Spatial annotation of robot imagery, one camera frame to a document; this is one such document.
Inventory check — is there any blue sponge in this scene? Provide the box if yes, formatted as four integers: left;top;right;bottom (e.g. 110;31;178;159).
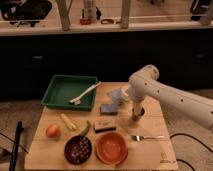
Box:
100;104;118;115

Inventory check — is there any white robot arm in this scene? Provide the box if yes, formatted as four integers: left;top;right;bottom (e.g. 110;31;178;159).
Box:
128;65;213;132

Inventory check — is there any red bowl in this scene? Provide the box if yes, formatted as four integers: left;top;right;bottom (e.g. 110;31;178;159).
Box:
95;132;128;165

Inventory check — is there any dark metal cup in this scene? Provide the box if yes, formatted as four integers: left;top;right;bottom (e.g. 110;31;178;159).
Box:
131;108;145;122

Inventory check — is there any white lidded cup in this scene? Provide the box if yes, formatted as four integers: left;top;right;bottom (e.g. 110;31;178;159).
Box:
121;86;130;102

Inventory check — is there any clear plastic bag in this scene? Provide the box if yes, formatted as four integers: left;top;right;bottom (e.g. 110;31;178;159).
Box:
107;89;123;105

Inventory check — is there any silver fork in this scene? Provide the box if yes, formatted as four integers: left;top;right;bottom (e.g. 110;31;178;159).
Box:
130;135;164;142

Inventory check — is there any white dish brush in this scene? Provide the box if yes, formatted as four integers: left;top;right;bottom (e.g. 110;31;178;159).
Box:
69;81;101;105

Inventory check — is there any yellow corn cob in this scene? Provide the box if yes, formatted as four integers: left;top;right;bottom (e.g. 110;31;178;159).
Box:
60;113;77;131

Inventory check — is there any green plastic tray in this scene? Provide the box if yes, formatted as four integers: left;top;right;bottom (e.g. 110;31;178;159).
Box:
41;75;98;111

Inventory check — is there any orange fruit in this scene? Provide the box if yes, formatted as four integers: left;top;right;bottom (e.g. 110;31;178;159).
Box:
46;124;61;138

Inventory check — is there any red round object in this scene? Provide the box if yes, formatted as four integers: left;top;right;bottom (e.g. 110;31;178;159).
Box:
80;18;92;25

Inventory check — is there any white bottle on shelf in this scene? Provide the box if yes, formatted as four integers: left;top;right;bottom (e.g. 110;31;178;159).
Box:
83;0;97;23

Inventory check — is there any black pole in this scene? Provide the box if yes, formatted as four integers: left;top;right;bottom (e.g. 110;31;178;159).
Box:
9;121;23;171

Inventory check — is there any black office chair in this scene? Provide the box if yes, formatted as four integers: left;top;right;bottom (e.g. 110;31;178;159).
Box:
0;0;52;27

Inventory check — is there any black cable on floor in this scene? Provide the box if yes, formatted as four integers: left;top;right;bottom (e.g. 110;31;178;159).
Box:
169;132;213;171

